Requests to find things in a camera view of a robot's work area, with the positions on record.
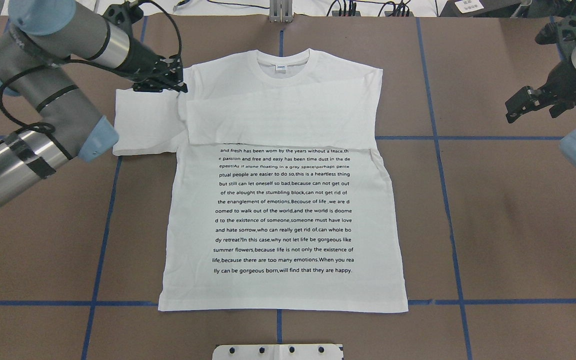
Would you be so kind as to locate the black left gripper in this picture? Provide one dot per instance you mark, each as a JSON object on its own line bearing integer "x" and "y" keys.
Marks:
{"x": 141, "y": 56}

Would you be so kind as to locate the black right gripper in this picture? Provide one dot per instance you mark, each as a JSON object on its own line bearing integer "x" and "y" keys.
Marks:
{"x": 564, "y": 80}

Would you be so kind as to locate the white printed t-shirt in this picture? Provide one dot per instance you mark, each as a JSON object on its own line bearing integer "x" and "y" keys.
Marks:
{"x": 280, "y": 198}

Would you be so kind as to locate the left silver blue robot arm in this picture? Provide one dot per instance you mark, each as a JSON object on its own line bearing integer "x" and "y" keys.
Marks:
{"x": 56, "y": 121}

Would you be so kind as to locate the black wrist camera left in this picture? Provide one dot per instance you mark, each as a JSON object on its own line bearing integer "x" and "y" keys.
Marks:
{"x": 124, "y": 15}

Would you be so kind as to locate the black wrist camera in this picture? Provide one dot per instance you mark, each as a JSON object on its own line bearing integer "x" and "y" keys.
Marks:
{"x": 562, "y": 32}
{"x": 124, "y": 15}

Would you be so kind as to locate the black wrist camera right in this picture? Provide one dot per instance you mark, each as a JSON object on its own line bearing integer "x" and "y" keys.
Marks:
{"x": 562, "y": 32}

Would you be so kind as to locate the aluminium frame post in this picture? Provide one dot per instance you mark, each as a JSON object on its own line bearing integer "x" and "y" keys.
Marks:
{"x": 281, "y": 11}

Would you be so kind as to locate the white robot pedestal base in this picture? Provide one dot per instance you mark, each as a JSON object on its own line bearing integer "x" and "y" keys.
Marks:
{"x": 303, "y": 351}

